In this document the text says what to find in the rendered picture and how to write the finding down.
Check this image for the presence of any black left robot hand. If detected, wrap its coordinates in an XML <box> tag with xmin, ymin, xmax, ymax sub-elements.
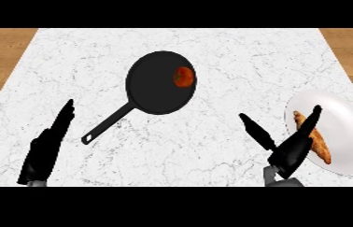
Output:
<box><xmin>17</xmin><ymin>98</ymin><xmax>76</xmax><ymax>186</ymax></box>

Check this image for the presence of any red tomato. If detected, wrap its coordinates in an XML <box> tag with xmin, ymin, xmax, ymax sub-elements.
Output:
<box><xmin>173</xmin><ymin>65</ymin><xmax>198</xmax><ymax>89</ymax></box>

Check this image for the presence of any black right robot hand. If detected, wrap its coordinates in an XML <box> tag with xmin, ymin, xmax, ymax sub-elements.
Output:
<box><xmin>238</xmin><ymin>105</ymin><xmax>324</xmax><ymax>180</ymax></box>

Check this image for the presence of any black frying pan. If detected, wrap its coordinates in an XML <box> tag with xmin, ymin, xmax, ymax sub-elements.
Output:
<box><xmin>80</xmin><ymin>50</ymin><xmax>198</xmax><ymax>146</ymax></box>

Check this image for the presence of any orange sweet potato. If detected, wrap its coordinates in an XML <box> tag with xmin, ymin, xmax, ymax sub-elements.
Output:
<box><xmin>293</xmin><ymin>110</ymin><xmax>333</xmax><ymax>165</ymax></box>

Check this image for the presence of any white plate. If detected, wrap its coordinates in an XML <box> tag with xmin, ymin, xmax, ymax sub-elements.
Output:
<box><xmin>284</xmin><ymin>89</ymin><xmax>353</xmax><ymax>177</ymax></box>

